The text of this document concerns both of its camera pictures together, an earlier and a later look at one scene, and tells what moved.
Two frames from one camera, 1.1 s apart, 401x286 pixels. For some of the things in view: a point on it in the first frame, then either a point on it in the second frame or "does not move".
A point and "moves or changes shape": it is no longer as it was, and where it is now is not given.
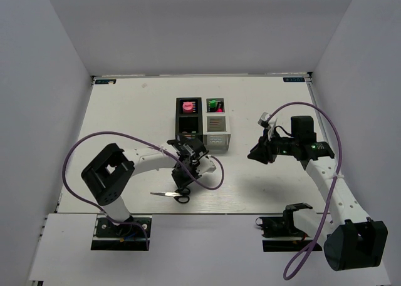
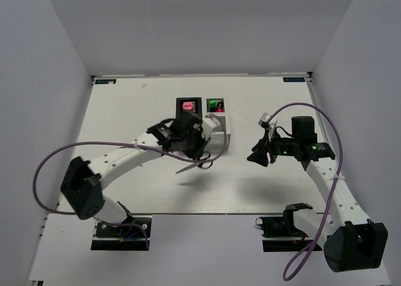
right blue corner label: x=294 y=79 does not move
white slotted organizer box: x=216 y=131 does not move
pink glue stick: x=187 y=107 does not move
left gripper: x=180 y=183 to x=197 y=152
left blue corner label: x=104 y=81 does not move
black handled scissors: x=182 y=195 moves or changes shape
